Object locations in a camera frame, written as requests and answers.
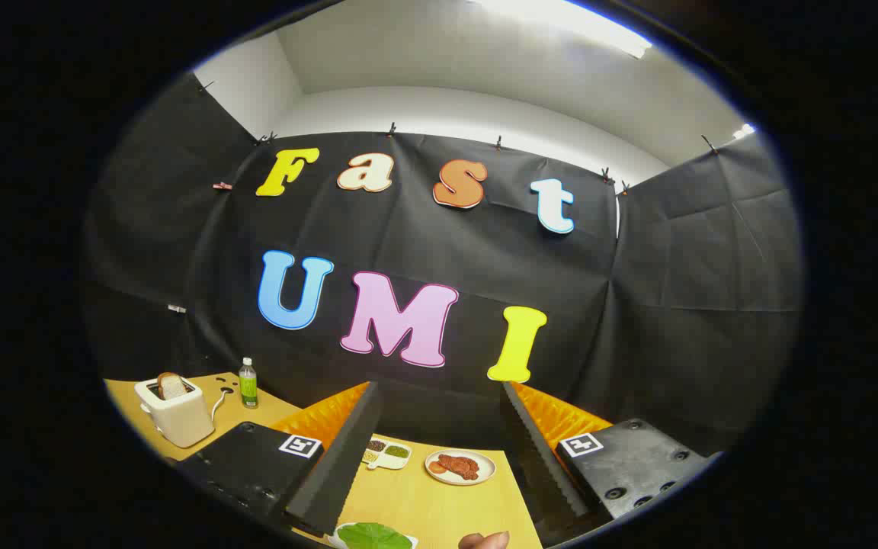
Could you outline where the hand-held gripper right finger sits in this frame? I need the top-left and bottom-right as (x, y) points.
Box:
(500, 380), (723, 547)

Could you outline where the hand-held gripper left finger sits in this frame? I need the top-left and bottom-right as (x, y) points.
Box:
(176, 381), (383, 538)

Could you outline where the white divided dish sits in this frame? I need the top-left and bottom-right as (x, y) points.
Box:
(361, 437), (412, 470)

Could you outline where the white round plate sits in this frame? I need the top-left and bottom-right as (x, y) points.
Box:
(425, 449), (496, 486)

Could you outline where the brown meat slice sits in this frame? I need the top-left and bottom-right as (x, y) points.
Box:
(430, 454), (479, 481)

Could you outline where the green lettuce leaf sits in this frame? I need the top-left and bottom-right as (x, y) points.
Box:
(338, 523), (413, 549)

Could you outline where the pale green round plate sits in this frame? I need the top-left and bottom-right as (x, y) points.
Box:
(327, 526), (418, 549)

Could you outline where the green label drink bottle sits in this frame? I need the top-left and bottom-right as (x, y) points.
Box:
(239, 358), (258, 409)

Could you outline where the cream white toaster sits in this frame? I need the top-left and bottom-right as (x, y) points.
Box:
(134, 375), (216, 448)

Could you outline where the black backdrop cloth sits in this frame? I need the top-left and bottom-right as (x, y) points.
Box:
(81, 72), (802, 458)

